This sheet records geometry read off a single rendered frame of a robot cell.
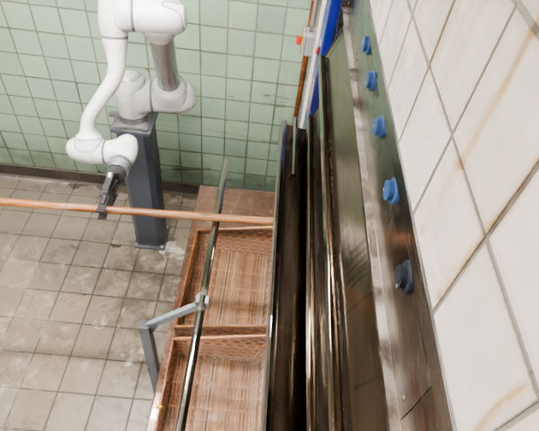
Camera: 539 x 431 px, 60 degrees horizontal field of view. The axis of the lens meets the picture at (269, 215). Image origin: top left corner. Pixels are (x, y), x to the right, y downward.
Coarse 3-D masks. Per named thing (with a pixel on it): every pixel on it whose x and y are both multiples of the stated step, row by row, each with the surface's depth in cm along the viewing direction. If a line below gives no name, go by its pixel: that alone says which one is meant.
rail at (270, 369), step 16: (272, 272) 138; (272, 288) 133; (272, 304) 129; (272, 320) 126; (272, 336) 123; (272, 352) 120; (272, 368) 117; (272, 384) 114; (272, 400) 112; (272, 416) 109
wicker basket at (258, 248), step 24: (216, 240) 239; (240, 240) 238; (264, 240) 236; (192, 264) 233; (216, 264) 239; (240, 264) 240; (264, 264) 242; (192, 288) 228; (216, 288) 229; (240, 288) 231; (264, 288) 232; (192, 312) 220; (264, 312) 223
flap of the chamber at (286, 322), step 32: (288, 128) 186; (288, 160) 173; (288, 192) 162; (288, 224) 153; (288, 256) 144; (288, 288) 136; (288, 320) 130; (288, 352) 123; (288, 384) 118; (288, 416) 112
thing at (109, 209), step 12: (0, 204) 176; (12, 204) 176; (24, 204) 176; (36, 204) 176; (48, 204) 176; (60, 204) 176; (72, 204) 177; (84, 204) 177; (156, 216) 179; (168, 216) 179; (180, 216) 179; (192, 216) 179; (204, 216) 179; (216, 216) 179; (228, 216) 179; (240, 216) 180; (252, 216) 180
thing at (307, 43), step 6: (306, 30) 221; (306, 36) 218; (312, 36) 218; (306, 42) 219; (312, 42) 219; (300, 48) 224; (306, 48) 222; (312, 48) 222; (300, 54) 225; (306, 54) 224
